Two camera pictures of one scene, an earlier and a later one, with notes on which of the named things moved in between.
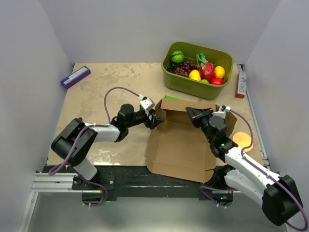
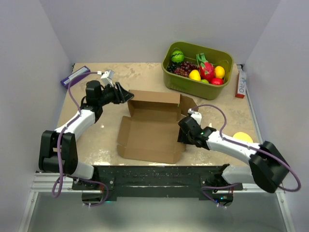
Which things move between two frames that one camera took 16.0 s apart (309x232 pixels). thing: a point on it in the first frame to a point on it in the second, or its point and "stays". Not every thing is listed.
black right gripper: (196, 115) to (181, 137)
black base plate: (128, 182) stays
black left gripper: (154, 122) to (122, 95)
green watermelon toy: (177, 56) stays
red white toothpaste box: (242, 84) stays
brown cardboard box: (179, 149) to (151, 132)
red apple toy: (217, 81) stays
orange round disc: (243, 140) stays
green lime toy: (204, 80) stays
